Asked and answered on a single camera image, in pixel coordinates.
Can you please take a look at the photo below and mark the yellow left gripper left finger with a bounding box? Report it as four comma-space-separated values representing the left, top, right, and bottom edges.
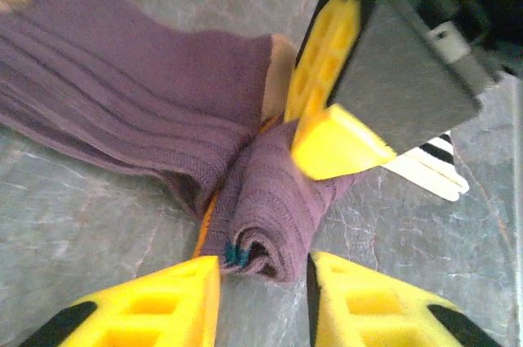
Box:
20, 255, 222, 347

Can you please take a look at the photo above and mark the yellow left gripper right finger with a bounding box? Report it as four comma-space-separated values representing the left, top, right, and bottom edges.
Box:
306, 251, 504, 347

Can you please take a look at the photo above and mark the white sock with black stripes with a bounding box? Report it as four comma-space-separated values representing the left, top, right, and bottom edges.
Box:
383, 130, 471, 203

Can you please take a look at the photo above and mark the purple ribbed sock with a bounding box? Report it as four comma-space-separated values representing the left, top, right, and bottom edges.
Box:
0, 0, 360, 283

